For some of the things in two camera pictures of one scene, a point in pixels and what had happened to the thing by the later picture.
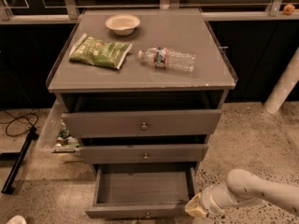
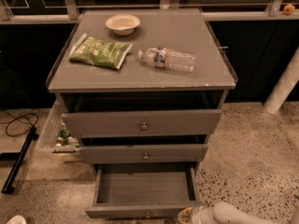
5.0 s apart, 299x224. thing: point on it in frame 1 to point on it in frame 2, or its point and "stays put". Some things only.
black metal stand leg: x=18 y=157 stays put
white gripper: x=206 y=199 to x=198 y=215
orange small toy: x=288 y=9 stays put
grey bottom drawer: x=154 y=190 stays put
